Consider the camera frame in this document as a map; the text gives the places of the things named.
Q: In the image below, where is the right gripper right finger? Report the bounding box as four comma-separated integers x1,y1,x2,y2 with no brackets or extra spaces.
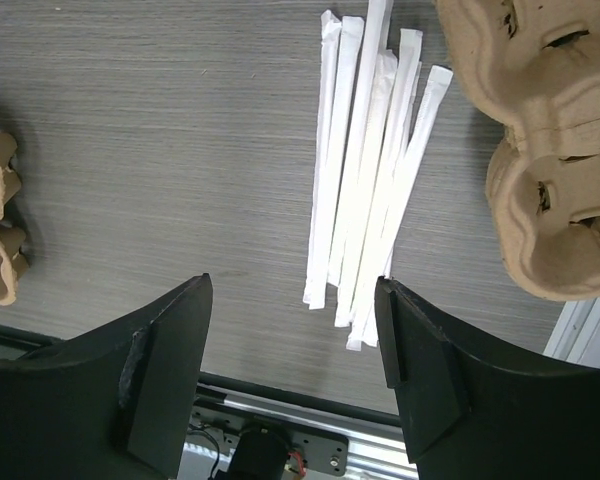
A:
375,277,600,479

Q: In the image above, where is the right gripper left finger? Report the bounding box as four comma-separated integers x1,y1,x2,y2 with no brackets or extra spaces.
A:
0,274,213,479

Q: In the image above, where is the white wrapped straws bundle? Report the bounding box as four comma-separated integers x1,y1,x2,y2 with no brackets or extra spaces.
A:
303,1,453,351

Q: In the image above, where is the brown cardboard cup carrier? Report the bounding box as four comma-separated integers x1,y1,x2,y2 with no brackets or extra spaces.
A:
436,1,600,301

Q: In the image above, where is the aluminium rail frame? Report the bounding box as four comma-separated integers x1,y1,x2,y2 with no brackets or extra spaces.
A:
184,294,600,480

